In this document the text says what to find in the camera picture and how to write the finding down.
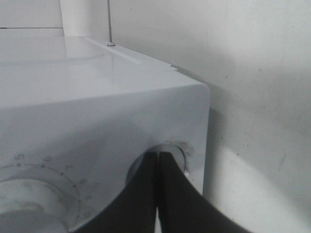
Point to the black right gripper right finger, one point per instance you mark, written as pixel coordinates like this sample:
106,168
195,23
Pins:
240,202

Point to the round white door button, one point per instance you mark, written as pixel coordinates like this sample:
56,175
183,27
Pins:
176,151

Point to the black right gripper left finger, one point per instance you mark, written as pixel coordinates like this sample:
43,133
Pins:
134,209

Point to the white round knob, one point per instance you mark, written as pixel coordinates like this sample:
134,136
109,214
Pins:
35,206

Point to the white microwave oven body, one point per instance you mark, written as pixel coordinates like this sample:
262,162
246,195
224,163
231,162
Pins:
76,113

